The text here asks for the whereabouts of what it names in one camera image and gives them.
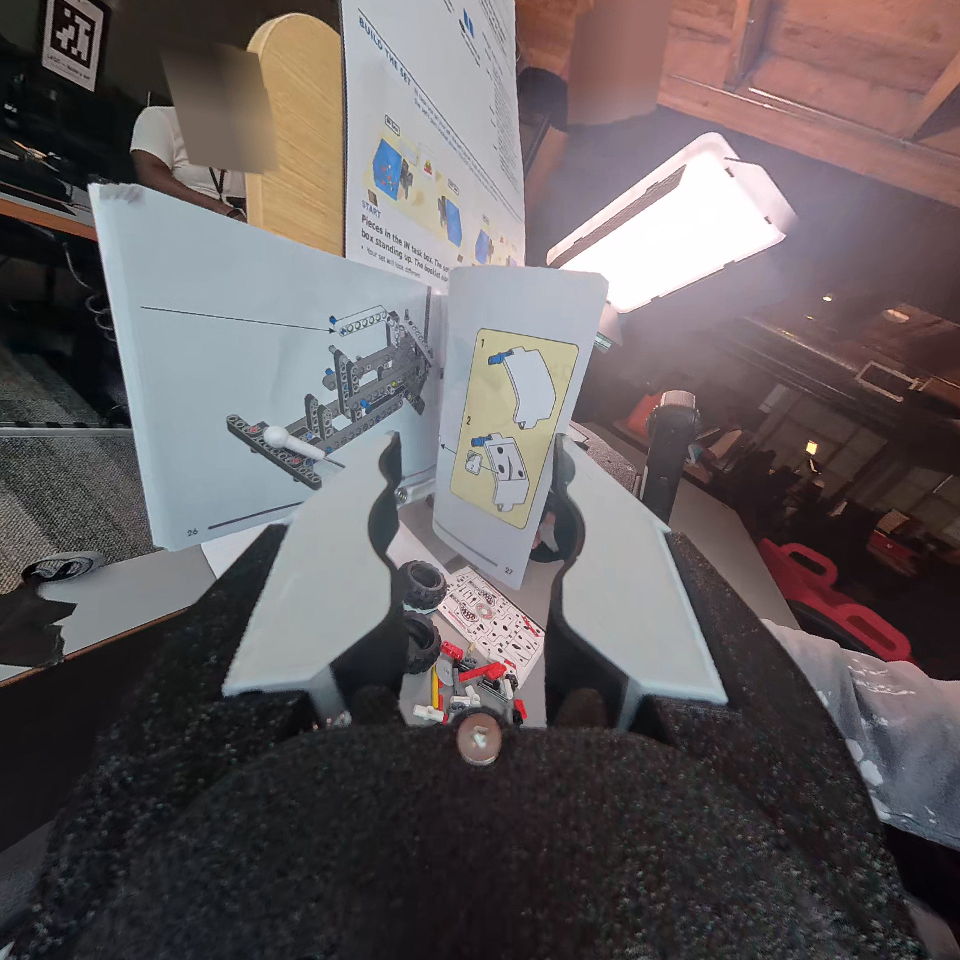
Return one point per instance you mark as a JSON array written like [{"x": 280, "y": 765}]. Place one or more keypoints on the white panel lamp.
[{"x": 675, "y": 225}]

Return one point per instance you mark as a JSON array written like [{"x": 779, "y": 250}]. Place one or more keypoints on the black white marker tag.
[{"x": 75, "y": 37}]

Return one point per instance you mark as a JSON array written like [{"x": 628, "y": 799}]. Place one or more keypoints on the toy building instruction booklet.
[{"x": 225, "y": 262}]

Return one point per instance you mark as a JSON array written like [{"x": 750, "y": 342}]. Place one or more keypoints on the person's right forearm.
[{"x": 885, "y": 720}]

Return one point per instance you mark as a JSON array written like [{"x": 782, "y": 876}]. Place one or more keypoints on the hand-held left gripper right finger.
[{"x": 637, "y": 600}]

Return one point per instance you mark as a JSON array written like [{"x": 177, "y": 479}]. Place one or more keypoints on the pile of red white pieces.
[{"x": 472, "y": 682}]

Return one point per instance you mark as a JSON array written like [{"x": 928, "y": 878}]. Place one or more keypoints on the wooden edged work table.
[{"x": 45, "y": 214}]

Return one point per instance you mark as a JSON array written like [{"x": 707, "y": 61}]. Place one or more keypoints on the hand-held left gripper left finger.
[{"x": 315, "y": 592}]

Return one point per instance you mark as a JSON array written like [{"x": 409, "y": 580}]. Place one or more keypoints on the grey desk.
[{"x": 720, "y": 540}]

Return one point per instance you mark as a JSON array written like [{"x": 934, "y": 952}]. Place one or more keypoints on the printed task instruction sheet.
[{"x": 435, "y": 112}]

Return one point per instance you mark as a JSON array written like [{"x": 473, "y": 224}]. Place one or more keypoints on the white sticker sheet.
[{"x": 487, "y": 622}]

